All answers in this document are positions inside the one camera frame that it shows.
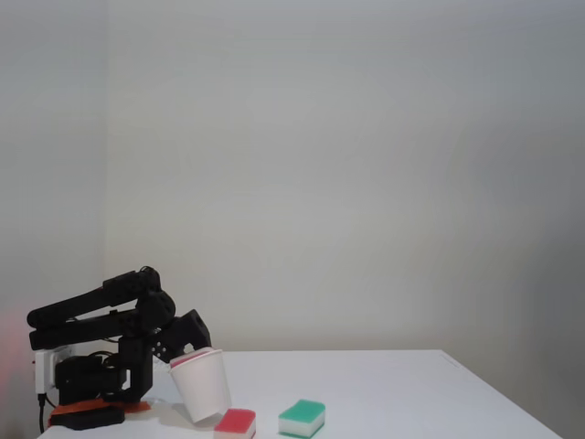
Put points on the white paper cup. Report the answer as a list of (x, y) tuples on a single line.
[(203, 388)]

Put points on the orange clamp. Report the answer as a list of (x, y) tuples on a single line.
[(91, 404)]

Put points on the black clamp block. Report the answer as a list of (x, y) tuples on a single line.
[(91, 417)]

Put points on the white power socket strip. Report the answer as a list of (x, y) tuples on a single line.
[(44, 370)]

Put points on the green and white sponge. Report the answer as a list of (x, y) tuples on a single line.
[(301, 416)]

